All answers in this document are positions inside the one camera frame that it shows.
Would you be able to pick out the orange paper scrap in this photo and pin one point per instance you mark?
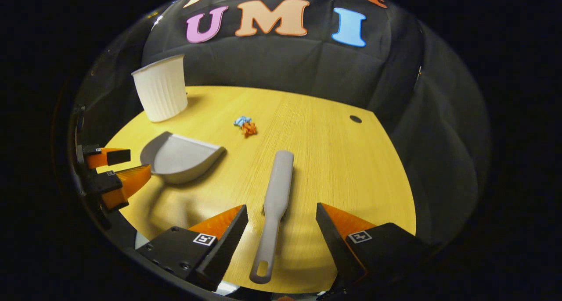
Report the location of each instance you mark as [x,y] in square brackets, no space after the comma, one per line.
[249,129]

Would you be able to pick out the blue paper scrap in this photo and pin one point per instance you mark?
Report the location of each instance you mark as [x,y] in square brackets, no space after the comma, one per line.
[241,120]

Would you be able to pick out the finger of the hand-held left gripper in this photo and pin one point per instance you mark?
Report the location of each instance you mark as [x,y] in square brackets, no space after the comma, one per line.
[118,156]
[103,182]

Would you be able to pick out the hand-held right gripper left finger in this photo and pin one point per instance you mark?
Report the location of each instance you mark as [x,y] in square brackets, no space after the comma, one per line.
[225,252]

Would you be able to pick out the white ribbed garbage bin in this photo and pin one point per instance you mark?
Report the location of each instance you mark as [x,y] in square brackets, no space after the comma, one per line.
[162,90]

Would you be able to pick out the small grey broom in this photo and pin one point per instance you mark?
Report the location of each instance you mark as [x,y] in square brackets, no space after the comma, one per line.
[279,182]

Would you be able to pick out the grey dustpan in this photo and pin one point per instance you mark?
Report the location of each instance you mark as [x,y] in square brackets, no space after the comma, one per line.
[180,160]

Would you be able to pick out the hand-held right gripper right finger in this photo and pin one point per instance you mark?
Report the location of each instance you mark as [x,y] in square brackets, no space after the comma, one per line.
[336,248]

